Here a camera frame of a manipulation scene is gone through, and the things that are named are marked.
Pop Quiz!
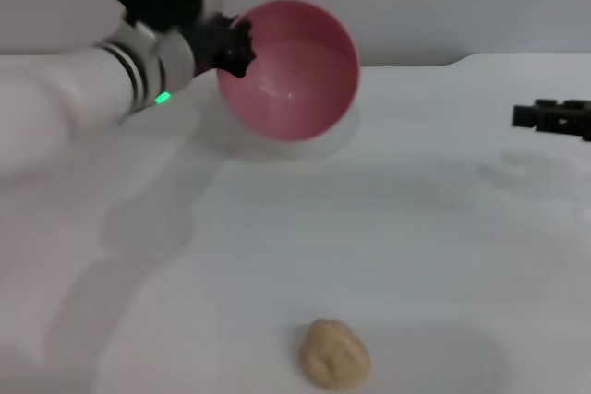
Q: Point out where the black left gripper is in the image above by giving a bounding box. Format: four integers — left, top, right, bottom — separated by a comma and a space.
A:
184, 9, 259, 80

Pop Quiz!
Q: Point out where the pink plastic bowl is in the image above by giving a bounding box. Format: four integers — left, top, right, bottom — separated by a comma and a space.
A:
216, 0, 362, 144

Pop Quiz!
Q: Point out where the beige egg yolk pastry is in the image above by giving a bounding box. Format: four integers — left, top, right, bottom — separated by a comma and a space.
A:
298, 317, 372, 390

